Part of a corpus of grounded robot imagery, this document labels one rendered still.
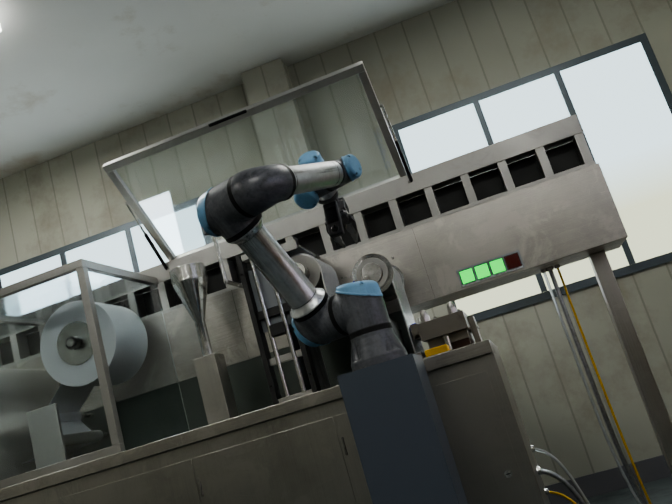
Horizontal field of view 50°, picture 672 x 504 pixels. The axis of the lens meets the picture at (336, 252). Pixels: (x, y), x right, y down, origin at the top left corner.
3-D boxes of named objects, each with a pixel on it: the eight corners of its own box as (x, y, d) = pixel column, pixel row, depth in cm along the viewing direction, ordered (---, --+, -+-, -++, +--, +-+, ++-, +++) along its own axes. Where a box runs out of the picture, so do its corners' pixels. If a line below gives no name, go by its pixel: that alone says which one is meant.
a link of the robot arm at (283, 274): (353, 343, 191) (223, 188, 172) (310, 359, 199) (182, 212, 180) (363, 314, 200) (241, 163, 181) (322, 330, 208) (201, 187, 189)
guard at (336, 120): (111, 168, 283) (111, 167, 284) (174, 258, 313) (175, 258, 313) (358, 70, 263) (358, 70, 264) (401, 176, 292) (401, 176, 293)
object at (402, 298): (407, 331, 246) (392, 280, 250) (417, 334, 268) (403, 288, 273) (409, 331, 246) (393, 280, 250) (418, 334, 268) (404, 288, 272)
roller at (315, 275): (288, 298, 259) (279, 262, 262) (308, 304, 283) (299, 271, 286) (324, 286, 256) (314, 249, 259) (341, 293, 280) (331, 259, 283)
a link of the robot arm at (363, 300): (376, 323, 181) (361, 273, 184) (335, 339, 188) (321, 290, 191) (399, 321, 191) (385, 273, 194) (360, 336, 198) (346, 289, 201)
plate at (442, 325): (422, 341, 240) (416, 324, 241) (436, 345, 278) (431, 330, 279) (467, 327, 237) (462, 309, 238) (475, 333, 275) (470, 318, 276)
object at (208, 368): (200, 432, 262) (166, 286, 276) (216, 429, 276) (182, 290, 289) (234, 422, 260) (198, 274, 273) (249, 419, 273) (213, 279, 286)
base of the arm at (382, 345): (404, 356, 178) (392, 318, 180) (347, 373, 181) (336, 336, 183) (412, 357, 193) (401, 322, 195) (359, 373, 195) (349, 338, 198)
